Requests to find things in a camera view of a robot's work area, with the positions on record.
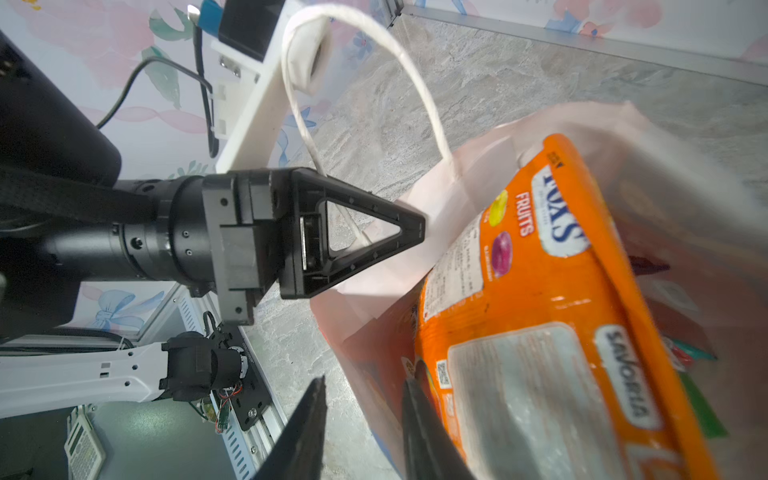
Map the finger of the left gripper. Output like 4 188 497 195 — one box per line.
278 166 427 300

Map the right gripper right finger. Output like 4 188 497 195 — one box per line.
402 379 473 480

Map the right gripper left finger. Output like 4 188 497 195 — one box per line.
254 376 327 480

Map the orange snack pack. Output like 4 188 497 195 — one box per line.
416 134 717 479

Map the red paper bag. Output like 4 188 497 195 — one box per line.
281 4 767 479

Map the yellow green candy pack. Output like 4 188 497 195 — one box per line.
662 336 729 439

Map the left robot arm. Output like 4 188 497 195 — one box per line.
1 39 425 417

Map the white handheld device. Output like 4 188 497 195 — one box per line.
64 406 107 480

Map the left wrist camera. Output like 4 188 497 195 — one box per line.
187 1 332 174

